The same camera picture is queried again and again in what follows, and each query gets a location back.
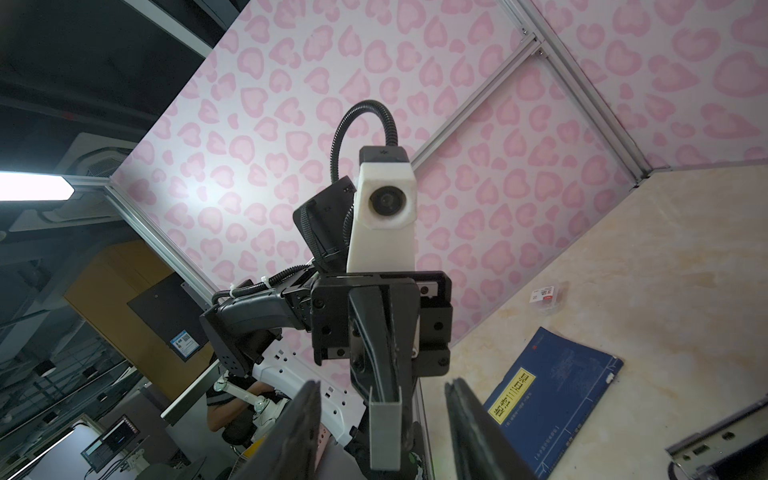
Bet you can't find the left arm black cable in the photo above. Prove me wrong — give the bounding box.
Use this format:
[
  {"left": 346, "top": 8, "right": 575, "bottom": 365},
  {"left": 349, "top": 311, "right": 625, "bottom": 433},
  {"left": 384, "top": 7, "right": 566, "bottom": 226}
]
[{"left": 209, "top": 99, "right": 400, "bottom": 301}]

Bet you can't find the aluminium corner frame post left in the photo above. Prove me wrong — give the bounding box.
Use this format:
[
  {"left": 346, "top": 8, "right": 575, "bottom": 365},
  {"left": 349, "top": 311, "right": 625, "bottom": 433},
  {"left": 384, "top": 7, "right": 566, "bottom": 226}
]
[{"left": 499, "top": 1, "right": 652, "bottom": 186}]

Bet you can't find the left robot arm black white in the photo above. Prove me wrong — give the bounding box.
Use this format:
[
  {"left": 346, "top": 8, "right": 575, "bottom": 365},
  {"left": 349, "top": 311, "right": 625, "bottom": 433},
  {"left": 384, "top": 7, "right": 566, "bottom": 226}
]
[{"left": 201, "top": 178, "right": 453, "bottom": 479}]

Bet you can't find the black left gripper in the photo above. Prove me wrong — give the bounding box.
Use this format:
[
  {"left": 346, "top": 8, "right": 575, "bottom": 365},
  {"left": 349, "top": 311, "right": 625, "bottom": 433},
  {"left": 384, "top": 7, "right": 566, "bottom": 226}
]
[{"left": 311, "top": 271, "right": 453, "bottom": 420}]

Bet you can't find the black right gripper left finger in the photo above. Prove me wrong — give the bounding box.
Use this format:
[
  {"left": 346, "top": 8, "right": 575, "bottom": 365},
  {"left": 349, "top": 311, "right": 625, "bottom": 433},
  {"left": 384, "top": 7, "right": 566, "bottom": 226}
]
[{"left": 232, "top": 381, "right": 322, "bottom": 480}]

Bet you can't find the aluminium diagonal frame bar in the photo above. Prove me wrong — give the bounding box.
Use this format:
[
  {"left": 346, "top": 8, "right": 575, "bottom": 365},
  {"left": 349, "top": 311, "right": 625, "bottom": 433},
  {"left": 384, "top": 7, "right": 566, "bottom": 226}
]
[{"left": 411, "top": 34, "right": 541, "bottom": 171}]

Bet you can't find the ceiling light panel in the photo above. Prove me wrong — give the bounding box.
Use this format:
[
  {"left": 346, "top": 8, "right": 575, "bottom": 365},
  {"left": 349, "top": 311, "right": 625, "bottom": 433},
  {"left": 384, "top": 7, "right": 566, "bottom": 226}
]
[{"left": 1, "top": 171, "right": 74, "bottom": 202}]

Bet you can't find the person seated outside enclosure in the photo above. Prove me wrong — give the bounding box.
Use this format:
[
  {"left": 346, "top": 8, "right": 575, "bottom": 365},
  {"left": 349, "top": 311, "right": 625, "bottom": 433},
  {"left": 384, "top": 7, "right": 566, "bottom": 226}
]
[{"left": 206, "top": 377, "right": 281, "bottom": 446}]

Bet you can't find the blue notebook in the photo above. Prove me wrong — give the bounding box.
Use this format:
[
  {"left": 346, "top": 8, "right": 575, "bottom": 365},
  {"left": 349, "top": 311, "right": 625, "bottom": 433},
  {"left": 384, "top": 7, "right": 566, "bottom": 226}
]
[{"left": 484, "top": 327, "right": 624, "bottom": 479}]

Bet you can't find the small red white staple box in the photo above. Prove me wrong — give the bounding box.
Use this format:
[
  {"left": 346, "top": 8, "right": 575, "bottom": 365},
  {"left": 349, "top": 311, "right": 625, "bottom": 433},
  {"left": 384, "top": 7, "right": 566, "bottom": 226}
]
[{"left": 529, "top": 282, "right": 569, "bottom": 315}]

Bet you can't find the computer monitor outside enclosure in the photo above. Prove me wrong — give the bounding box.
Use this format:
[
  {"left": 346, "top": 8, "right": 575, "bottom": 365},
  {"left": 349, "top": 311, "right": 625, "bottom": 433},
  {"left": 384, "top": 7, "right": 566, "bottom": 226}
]
[{"left": 81, "top": 415, "right": 140, "bottom": 473}]

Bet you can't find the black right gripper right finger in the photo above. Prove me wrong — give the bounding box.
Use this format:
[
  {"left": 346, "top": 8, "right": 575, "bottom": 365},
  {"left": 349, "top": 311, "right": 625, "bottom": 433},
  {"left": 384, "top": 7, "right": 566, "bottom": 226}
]
[{"left": 445, "top": 378, "right": 536, "bottom": 480}]

